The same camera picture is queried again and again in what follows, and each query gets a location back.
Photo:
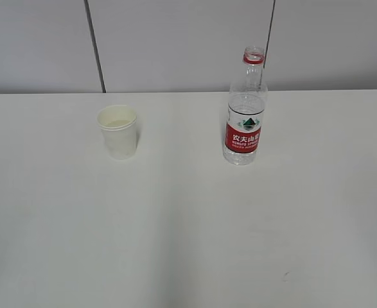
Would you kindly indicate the white paper cup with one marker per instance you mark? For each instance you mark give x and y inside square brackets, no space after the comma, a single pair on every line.
[118,124]

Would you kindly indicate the clear water bottle red label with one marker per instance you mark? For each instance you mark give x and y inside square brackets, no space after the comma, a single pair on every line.
[245,108]

